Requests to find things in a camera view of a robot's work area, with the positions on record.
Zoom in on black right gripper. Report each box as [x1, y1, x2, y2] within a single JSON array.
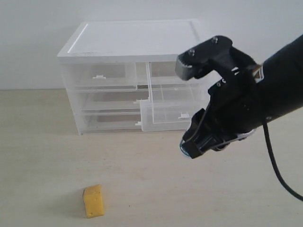
[[182, 47, 257, 159]]

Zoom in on white bottle teal label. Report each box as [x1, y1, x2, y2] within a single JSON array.
[[179, 139, 191, 159]]

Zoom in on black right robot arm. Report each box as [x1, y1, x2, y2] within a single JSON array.
[[176, 35, 303, 158]]

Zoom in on middle wide clear drawer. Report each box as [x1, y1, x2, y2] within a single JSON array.
[[73, 89, 149, 111]]

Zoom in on wide clear drawer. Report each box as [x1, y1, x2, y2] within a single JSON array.
[[73, 89, 149, 111], [75, 112, 141, 133]]

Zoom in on bottom wide clear drawer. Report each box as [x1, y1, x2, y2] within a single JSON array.
[[75, 112, 141, 133]]

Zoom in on white plastic drawer cabinet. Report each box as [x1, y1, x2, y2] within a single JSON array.
[[57, 19, 211, 134]]

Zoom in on yellow sponge wedge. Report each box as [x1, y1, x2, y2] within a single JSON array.
[[82, 184, 105, 218]]

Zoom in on black cable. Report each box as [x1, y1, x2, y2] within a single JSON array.
[[263, 117, 303, 200]]

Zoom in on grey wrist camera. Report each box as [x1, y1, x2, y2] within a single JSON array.
[[175, 35, 236, 81]]

